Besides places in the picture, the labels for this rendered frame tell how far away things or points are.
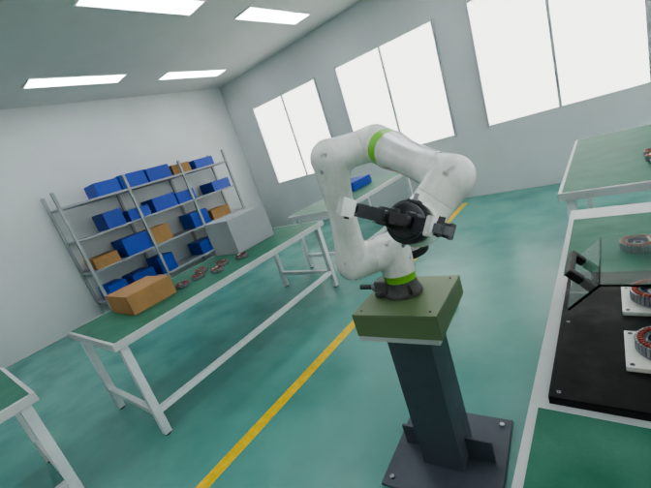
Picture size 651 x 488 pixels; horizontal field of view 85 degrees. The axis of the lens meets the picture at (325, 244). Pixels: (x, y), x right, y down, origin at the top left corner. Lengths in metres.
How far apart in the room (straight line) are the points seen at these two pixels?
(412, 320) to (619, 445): 0.61
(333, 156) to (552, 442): 0.90
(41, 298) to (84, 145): 2.46
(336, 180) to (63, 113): 6.32
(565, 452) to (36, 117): 7.01
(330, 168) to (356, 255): 0.33
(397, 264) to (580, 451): 0.74
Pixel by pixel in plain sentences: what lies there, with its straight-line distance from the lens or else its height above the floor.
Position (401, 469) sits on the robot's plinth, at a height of 0.02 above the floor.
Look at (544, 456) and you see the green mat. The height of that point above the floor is 0.75.
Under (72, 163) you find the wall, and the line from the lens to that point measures 7.00.
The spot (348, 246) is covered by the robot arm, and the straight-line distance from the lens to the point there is 1.26.
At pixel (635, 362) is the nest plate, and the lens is 1.13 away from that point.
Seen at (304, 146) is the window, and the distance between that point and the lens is 7.39.
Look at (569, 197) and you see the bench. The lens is 2.65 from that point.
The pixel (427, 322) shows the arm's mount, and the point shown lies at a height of 0.82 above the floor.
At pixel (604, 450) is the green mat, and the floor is 0.75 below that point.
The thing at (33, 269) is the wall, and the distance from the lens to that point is 6.66.
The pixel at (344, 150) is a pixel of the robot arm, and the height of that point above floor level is 1.43.
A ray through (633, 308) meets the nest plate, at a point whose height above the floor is 0.78.
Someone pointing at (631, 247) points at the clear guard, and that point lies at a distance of 1.01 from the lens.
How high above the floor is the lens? 1.47
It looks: 15 degrees down
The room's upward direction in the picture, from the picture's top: 18 degrees counter-clockwise
